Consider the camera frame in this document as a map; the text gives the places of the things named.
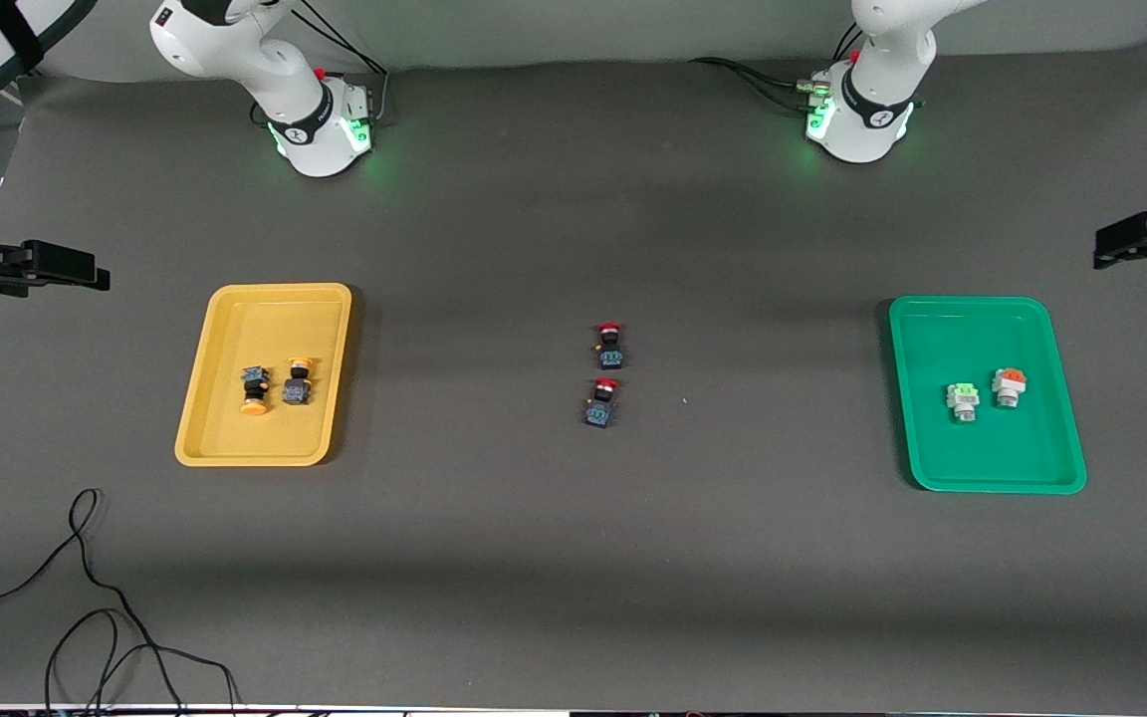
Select orange square push button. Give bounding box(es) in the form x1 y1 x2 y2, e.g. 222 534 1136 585
991 365 1029 410

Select large yellow mushroom button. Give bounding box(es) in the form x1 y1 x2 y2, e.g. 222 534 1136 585
239 365 272 418

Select small yellow push button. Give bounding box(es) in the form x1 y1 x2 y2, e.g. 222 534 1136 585
281 358 317 407

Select green plastic tray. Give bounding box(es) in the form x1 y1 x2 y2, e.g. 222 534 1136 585
888 295 1089 496

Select yellow plastic tray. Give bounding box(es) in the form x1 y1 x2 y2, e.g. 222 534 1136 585
174 283 353 468

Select dark grey table mat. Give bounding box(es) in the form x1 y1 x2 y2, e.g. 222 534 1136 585
0 35 1147 714

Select loose black cable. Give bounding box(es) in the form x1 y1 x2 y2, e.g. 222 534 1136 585
0 487 240 717

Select black right base cables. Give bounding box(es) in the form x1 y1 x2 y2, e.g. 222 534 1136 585
307 5 391 128

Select black base cables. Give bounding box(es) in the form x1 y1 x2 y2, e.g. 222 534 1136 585
307 5 391 128
686 22 868 116

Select black left base cables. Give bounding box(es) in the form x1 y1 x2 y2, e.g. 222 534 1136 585
686 22 868 116

